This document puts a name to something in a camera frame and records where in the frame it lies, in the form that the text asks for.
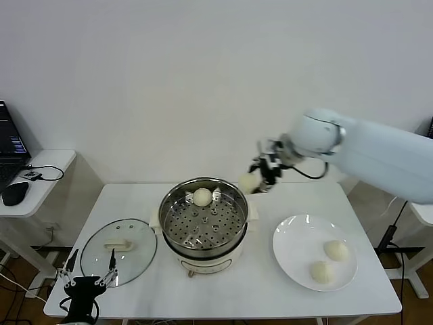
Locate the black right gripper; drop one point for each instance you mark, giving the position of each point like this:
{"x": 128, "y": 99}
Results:
{"x": 274, "y": 166}

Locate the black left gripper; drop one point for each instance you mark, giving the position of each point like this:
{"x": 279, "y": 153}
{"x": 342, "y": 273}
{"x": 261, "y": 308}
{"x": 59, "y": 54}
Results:
{"x": 83, "y": 291}

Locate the white steamed baozi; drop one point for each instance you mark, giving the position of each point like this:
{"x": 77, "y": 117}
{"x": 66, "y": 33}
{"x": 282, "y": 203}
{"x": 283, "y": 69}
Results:
{"x": 202, "y": 197}
{"x": 321, "y": 272}
{"x": 336, "y": 250}
{"x": 248, "y": 183}

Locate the light blue right robot arm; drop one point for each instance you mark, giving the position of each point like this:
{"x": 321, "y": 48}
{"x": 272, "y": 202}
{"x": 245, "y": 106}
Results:
{"x": 372, "y": 152}

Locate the stainless steel steamer basket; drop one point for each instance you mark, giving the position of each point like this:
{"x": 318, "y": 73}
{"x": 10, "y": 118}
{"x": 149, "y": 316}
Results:
{"x": 203, "y": 223}

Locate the large white round plate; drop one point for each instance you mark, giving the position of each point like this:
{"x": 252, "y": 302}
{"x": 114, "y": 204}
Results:
{"x": 297, "y": 243}

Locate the black computer mouse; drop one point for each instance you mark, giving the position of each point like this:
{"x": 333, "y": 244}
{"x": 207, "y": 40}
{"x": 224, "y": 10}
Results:
{"x": 15, "y": 193}

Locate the small black usb hub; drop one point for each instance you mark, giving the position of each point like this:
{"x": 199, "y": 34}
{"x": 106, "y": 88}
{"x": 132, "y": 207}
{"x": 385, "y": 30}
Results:
{"x": 31, "y": 175}

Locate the white side table rounded corner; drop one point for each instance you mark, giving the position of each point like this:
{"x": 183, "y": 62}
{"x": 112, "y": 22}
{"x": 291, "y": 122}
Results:
{"x": 50, "y": 162}

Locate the black power adapter brick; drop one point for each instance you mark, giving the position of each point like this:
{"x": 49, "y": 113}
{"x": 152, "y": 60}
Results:
{"x": 389, "y": 235}

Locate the black laptop with mouse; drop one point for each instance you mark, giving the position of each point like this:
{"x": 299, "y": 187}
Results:
{"x": 10, "y": 135}

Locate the white wall socket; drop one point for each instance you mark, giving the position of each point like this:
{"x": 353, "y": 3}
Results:
{"x": 52, "y": 226}

